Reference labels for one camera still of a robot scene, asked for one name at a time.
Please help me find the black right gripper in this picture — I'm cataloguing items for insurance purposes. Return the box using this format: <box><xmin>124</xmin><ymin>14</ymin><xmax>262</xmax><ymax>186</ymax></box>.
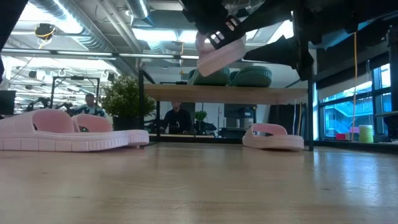
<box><xmin>182</xmin><ymin>0</ymin><xmax>247</xmax><ymax>50</ymax></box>

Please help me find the pink rubber slide sandal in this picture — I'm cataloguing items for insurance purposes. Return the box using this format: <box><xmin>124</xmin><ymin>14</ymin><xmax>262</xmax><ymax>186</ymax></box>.
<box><xmin>242</xmin><ymin>123</ymin><xmax>305</xmax><ymax>152</ymax></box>
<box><xmin>0</xmin><ymin>108</ymin><xmax>131</xmax><ymax>152</ymax></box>
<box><xmin>73</xmin><ymin>113</ymin><xmax>150</xmax><ymax>147</ymax></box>
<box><xmin>195</xmin><ymin>30</ymin><xmax>247</xmax><ymax>78</ymax></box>

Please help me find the green rubber slide sandal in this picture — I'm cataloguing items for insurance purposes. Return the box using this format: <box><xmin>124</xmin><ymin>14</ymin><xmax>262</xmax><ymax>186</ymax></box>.
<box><xmin>229</xmin><ymin>65</ymin><xmax>273</xmax><ymax>88</ymax></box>
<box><xmin>187</xmin><ymin>67</ymin><xmax>231</xmax><ymax>87</ymax></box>

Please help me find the wooden shelf board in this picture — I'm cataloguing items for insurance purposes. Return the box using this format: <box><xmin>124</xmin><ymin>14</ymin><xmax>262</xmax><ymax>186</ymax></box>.
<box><xmin>143</xmin><ymin>83</ymin><xmax>308</xmax><ymax>106</ymax></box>

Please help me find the black background equipment rack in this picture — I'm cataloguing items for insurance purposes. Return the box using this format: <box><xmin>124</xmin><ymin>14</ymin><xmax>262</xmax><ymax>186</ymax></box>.
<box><xmin>219</xmin><ymin>104</ymin><xmax>258</xmax><ymax>139</ymax></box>

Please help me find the small green potted plant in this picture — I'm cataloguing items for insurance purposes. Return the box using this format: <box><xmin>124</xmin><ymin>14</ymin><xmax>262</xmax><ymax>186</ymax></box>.
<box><xmin>193</xmin><ymin>110</ymin><xmax>208</xmax><ymax>134</ymax></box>

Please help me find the long LED light bar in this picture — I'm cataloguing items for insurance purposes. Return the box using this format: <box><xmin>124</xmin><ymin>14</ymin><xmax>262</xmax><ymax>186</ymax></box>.
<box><xmin>0</xmin><ymin>47</ymin><xmax>200</xmax><ymax>60</ymax></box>

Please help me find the person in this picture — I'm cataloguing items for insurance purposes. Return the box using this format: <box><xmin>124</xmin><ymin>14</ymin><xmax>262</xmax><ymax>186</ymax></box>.
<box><xmin>72</xmin><ymin>92</ymin><xmax>107</xmax><ymax>118</ymax></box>
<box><xmin>162</xmin><ymin>101</ymin><xmax>193</xmax><ymax>135</ymax></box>

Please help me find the large green potted plant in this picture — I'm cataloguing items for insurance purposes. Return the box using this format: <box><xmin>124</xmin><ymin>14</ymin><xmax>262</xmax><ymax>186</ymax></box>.
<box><xmin>99</xmin><ymin>74</ymin><xmax>157</xmax><ymax>131</ymax></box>

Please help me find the black framed window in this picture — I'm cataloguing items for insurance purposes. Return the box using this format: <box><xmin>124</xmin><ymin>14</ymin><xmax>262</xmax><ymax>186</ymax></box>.
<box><xmin>317</xmin><ymin>63</ymin><xmax>392</xmax><ymax>141</ymax></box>

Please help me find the lime green cylinder container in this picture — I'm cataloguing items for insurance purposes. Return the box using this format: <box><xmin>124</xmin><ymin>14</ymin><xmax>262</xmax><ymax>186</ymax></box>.
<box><xmin>358</xmin><ymin>124</ymin><xmax>374</xmax><ymax>144</ymax></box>

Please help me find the black monitor screen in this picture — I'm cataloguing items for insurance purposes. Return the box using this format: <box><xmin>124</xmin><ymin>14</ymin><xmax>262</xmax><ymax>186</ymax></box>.
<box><xmin>0</xmin><ymin>90</ymin><xmax>17</xmax><ymax>116</ymax></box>

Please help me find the silver spiral air duct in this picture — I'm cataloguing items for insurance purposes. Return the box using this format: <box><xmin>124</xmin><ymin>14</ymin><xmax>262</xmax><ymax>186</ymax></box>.
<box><xmin>126</xmin><ymin>0</ymin><xmax>150</xmax><ymax>19</ymax></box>

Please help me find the dark leaning wall panel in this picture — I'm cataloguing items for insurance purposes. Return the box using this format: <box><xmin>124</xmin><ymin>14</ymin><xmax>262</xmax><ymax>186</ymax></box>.
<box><xmin>269</xmin><ymin>104</ymin><xmax>308</xmax><ymax>141</ymax></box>

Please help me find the thin yellow hanging cable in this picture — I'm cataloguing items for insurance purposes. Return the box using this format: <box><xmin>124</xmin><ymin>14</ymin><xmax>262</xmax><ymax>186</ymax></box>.
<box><xmin>350</xmin><ymin>30</ymin><xmax>358</xmax><ymax>141</ymax></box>

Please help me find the black rig post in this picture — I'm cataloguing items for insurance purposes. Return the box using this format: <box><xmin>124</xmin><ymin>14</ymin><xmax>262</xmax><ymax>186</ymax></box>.
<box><xmin>386</xmin><ymin>26</ymin><xmax>398</xmax><ymax>139</ymax></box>

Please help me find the black ceiling cable reel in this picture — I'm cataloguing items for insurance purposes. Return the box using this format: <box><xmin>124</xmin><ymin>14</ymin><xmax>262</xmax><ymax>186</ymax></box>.
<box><xmin>34</xmin><ymin>22</ymin><xmax>57</xmax><ymax>43</ymax></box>

